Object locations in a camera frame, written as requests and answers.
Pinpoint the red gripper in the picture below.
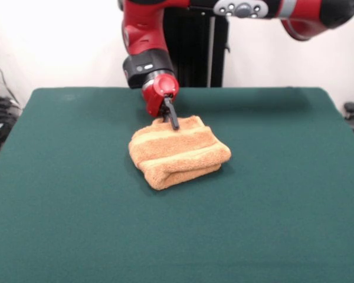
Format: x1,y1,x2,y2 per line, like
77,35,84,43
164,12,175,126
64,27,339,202
141,74,181,131

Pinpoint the orange terry towel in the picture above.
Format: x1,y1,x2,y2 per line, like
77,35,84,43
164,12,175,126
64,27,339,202
128,115,232,190

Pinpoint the dark green table cloth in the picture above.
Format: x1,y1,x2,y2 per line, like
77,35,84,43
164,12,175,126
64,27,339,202
0,86,354,283

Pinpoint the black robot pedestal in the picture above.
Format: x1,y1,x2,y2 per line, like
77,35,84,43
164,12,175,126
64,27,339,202
162,5,231,88

